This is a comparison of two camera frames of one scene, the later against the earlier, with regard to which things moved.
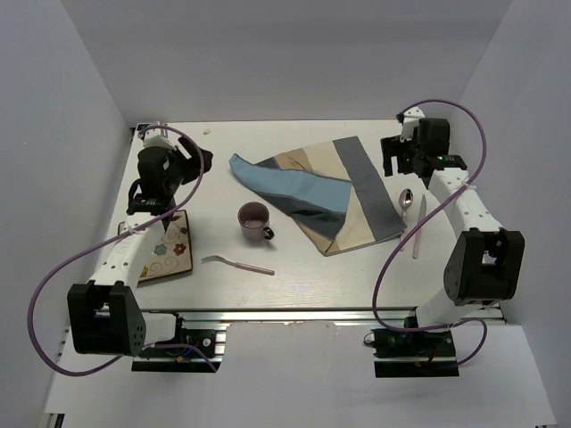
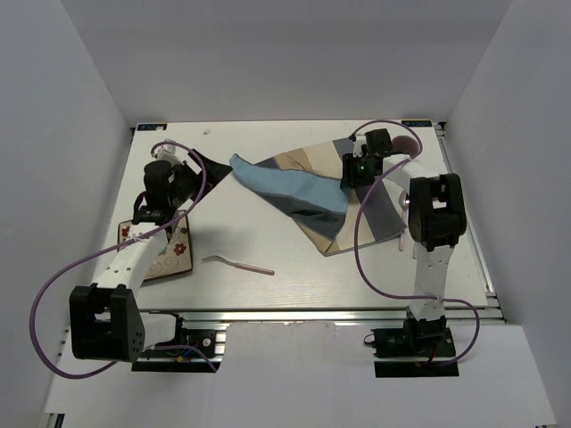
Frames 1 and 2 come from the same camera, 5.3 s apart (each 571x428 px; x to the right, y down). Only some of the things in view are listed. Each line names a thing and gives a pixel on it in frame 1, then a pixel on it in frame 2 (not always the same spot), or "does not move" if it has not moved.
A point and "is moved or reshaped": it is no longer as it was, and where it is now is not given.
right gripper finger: x=387 y=164 → x=345 y=185
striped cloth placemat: x=330 y=191 does not move
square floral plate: x=171 y=254 does not move
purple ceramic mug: x=253 y=218 is moved or reshaped
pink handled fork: x=239 y=265 does not move
